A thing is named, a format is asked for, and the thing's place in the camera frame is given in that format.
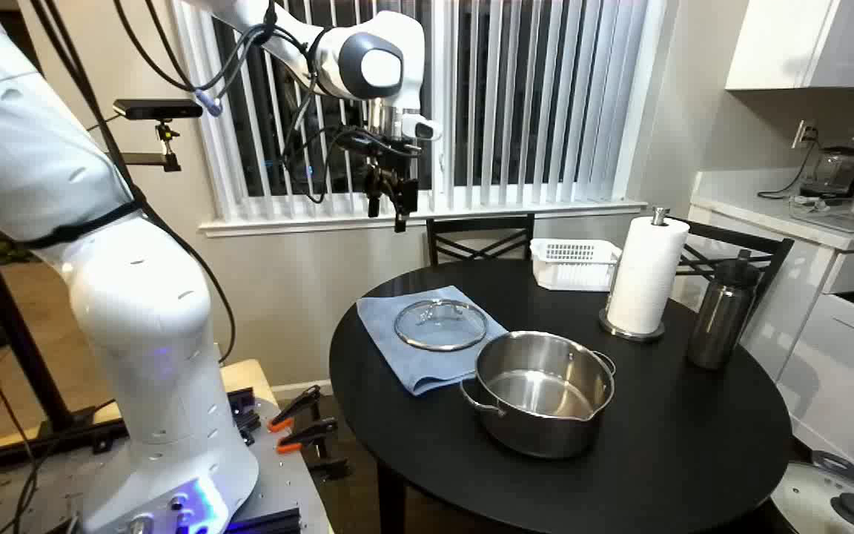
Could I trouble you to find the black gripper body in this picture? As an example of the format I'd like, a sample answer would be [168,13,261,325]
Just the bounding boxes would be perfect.
[334,120,426,200]

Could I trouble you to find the glass pot lid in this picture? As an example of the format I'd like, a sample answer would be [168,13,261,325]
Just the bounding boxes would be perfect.
[391,294,492,356]

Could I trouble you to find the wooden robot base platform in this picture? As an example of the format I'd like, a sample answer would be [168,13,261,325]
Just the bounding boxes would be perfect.
[0,356,334,534]

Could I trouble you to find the stainless steel pot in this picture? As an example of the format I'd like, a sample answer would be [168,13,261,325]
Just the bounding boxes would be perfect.
[457,329,620,463]

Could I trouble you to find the white round appliance lid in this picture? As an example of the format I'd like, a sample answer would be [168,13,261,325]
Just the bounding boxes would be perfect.
[768,447,854,534]

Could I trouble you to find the blue cloth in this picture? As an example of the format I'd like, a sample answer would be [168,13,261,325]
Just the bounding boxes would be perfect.
[353,282,509,396]

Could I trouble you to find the white vertical window blinds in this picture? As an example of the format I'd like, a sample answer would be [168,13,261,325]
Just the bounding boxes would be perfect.
[171,0,666,226]

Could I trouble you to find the clear plastic container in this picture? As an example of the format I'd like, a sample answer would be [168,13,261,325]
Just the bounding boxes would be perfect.
[526,234,621,294]

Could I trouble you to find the orange black clamp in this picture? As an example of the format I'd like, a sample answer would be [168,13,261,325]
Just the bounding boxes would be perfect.
[276,414,343,463]
[267,386,325,429]

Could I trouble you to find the paper towel roll on holder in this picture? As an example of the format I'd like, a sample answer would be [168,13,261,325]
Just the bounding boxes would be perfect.
[598,205,694,346]

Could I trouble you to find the steel thermos bottle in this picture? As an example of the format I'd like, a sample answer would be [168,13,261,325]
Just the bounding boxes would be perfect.
[684,245,762,374]

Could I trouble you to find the round black table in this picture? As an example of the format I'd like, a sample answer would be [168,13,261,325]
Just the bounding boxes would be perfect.
[325,257,793,534]

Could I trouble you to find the black countertop appliance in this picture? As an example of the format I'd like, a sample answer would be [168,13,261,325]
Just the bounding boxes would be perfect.
[796,144,854,205]

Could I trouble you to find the white counter cabinet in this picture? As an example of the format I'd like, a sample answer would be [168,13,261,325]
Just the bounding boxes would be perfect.
[688,165,854,485]

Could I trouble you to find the black camera on mount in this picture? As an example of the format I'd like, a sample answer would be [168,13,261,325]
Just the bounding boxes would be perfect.
[113,94,203,175]

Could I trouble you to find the black stand frame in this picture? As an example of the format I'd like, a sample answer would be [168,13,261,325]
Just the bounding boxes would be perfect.
[0,196,128,457]

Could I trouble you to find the white wall outlet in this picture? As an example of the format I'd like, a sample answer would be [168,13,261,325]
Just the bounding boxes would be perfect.
[792,114,820,153]

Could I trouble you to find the white wall cabinet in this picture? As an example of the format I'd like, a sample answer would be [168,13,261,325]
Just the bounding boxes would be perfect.
[722,0,854,94]

